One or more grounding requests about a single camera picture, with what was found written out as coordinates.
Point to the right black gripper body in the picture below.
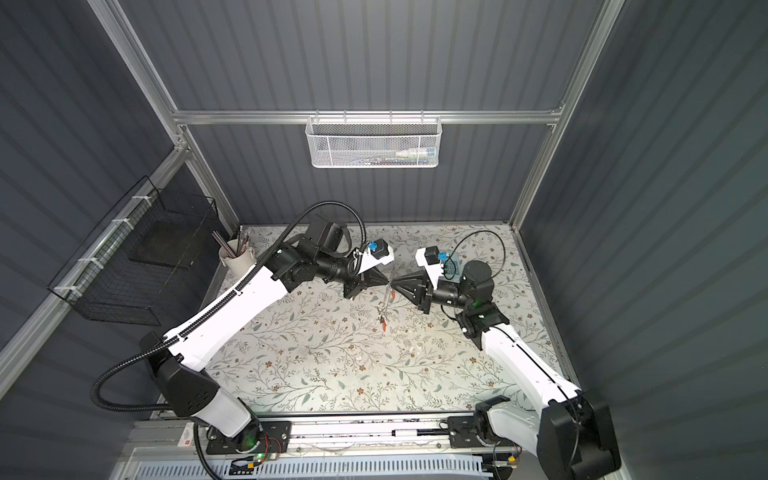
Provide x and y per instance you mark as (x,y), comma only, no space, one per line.
(449,295)

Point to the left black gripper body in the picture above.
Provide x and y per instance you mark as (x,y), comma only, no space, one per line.
(334,268)

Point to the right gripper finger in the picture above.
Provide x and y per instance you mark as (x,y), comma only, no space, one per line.
(417,277)
(414,291)

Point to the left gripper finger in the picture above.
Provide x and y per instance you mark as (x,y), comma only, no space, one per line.
(352,288)
(374,277)

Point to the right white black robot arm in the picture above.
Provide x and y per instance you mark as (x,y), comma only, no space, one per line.
(571,431)

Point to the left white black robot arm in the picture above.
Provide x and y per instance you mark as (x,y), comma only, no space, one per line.
(179,371)

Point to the light blue calculator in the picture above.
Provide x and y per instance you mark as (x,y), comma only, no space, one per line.
(451,264)

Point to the white pencil cup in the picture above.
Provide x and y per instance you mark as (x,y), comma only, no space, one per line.
(235,254)

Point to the white tube in basket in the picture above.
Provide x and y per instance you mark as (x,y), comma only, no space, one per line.
(414,155)

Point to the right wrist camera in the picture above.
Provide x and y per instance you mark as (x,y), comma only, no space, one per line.
(432,260)

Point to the white wire mesh basket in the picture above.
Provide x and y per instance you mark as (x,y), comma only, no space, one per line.
(348,145)

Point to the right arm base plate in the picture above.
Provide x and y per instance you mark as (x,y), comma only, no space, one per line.
(466,432)

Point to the aluminium front rail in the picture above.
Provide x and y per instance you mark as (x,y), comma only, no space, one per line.
(315,434)

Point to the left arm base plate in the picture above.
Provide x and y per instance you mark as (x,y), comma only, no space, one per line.
(269,437)

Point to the white perforated cable tray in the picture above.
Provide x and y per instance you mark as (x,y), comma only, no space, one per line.
(356,467)

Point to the black wire mesh basket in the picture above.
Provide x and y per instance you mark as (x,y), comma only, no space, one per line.
(150,264)

